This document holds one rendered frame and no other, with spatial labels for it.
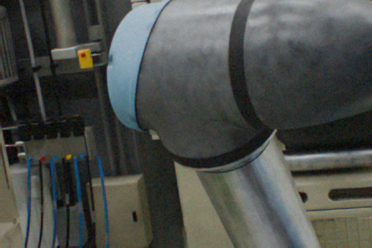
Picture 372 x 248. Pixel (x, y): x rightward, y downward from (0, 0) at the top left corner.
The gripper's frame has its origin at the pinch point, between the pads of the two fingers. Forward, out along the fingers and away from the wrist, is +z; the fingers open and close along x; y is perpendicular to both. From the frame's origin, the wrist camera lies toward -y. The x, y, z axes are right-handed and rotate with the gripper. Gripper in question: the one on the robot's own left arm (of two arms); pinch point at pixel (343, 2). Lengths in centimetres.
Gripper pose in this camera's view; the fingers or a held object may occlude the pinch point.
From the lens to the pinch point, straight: 132.2
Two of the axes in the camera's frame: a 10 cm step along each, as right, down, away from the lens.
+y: -1.1, -9.9, -0.9
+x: -9.7, 0.9, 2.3
